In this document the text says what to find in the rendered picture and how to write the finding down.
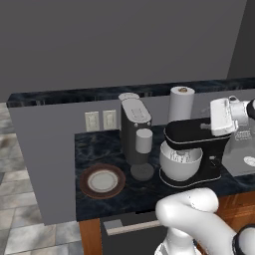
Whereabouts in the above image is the grey coffee machine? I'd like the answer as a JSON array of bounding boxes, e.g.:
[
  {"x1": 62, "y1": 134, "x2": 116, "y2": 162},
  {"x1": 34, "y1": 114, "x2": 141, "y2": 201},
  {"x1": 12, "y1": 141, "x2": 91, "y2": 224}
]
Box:
[{"x1": 118, "y1": 92, "x2": 155, "y2": 182}]

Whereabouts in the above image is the white paper towel roll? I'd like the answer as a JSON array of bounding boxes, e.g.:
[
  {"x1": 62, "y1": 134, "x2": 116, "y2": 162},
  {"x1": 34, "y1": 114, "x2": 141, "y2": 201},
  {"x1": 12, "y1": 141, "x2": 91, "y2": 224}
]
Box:
[{"x1": 167, "y1": 86, "x2": 196, "y2": 124}]

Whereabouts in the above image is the grey dishwasher handle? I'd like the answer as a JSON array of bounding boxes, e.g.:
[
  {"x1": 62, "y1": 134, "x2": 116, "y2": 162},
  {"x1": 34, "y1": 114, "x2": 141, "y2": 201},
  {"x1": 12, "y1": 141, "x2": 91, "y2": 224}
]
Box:
[{"x1": 103, "y1": 218, "x2": 164, "y2": 237}]

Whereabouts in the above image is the brown rimmed plate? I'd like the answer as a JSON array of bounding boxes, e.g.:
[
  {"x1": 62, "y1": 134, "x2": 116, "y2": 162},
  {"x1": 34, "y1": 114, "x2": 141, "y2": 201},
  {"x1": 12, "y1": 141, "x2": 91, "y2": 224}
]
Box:
[{"x1": 79, "y1": 162, "x2": 127, "y2": 200}]

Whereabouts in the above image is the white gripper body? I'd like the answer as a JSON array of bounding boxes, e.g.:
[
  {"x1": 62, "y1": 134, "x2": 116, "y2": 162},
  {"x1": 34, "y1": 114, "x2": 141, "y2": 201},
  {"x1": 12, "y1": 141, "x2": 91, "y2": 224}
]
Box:
[{"x1": 209, "y1": 98, "x2": 239, "y2": 137}]

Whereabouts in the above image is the dark dishwasher front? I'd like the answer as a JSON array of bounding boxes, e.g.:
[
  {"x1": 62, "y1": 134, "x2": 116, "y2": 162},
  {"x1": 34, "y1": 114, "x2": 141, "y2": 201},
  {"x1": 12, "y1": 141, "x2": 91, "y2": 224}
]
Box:
[{"x1": 100, "y1": 210, "x2": 171, "y2": 255}]

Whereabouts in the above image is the black stand mixer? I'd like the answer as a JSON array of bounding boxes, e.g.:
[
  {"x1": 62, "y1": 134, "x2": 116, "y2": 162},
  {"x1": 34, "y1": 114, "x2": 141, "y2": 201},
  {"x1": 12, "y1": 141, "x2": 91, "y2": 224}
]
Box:
[{"x1": 158, "y1": 117, "x2": 233, "y2": 189}]

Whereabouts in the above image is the wooden cupboard run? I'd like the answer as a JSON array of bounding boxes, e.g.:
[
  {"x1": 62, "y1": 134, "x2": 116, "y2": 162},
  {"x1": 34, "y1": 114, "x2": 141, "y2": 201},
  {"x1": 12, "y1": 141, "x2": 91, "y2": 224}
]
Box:
[{"x1": 79, "y1": 190, "x2": 255, "y2": 255}]

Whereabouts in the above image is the white wall outlet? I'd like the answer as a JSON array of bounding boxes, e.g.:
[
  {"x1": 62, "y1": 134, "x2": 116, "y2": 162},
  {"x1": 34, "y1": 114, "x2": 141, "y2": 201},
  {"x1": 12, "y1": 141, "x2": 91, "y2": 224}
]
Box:
[
  {"x1": 102, "y1": 109, "x2": 119, "y2": 131},
  {"x1": 84, "y1": 111, "x2": 101, "y2": 132}
]

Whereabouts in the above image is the white mixer bowl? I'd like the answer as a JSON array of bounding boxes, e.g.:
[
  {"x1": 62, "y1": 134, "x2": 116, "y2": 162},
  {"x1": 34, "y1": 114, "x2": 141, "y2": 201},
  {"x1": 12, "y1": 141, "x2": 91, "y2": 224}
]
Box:
[{"x1": 158, "y1": 140, "x2": 204, "y2": 182}]

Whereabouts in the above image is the translucent grey jug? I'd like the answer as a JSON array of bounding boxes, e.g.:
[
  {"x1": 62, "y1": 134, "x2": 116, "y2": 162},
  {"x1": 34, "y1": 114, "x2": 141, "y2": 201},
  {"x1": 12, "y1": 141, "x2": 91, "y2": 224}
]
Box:
[{"x1": 221, "y1": 114, "x2": 255, "y2": 177}]

